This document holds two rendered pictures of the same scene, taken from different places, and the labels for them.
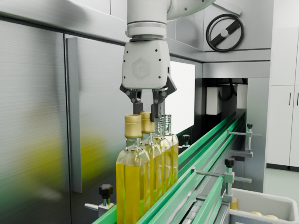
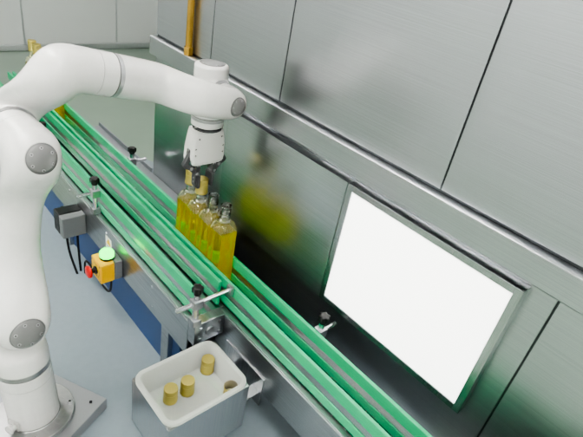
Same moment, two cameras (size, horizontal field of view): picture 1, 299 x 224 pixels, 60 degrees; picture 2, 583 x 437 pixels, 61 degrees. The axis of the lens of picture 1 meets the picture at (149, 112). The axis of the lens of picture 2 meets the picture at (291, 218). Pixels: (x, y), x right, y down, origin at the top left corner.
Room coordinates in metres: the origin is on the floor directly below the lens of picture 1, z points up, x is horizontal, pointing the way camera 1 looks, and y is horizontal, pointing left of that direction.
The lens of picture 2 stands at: (1.16, -1.05, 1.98)
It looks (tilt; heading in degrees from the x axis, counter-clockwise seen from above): 31 degrees down; 107
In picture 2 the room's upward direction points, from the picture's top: 11 degrees clockwise
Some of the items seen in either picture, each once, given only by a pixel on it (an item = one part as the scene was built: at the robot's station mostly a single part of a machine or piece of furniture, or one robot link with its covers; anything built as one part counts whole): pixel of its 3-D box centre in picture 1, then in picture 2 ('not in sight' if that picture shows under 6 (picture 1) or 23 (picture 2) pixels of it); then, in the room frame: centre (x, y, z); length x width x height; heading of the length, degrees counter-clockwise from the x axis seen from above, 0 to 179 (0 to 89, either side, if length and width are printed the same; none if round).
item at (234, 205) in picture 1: (233, 205); (230, 391); (0.86, -0.30, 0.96); 0.04 x 0.04 x 0.04
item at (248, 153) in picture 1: (243, 145); not in sight; (1.30, -0.48, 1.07); 0.17 x 0.05 x 0.23; 64
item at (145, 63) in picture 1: (147, 62); (206, 142); (0.57, 0.01, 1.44); 0.10 x 0.07 x 0.11; 64
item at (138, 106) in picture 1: (134, 105); (212, 172); (0.58, 0.03, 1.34); 0.03 x 0.03 x 0.07; 64
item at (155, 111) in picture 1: (160, 106); (193, 176); (0.55, -0.02, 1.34); 0.03 x 0.03 x 0.07; 64
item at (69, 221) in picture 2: not in sight; (69, 221); (0.05, 0.04, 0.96); 0.08 x 0.08 x 0.08; 64
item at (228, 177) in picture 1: (220, 178); (204, 302); (0.72, -0.21, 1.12); 0.17 x 0.03 x 0.12; 64
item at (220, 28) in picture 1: (224, 33); not in sight; (1.52, -0.43, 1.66); 0.21 x 0.05 x 0.21; 64
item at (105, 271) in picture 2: not in sight; (106, 266); (0.31, -0.08, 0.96); 0.07 x 0.07 x 0.07; 64
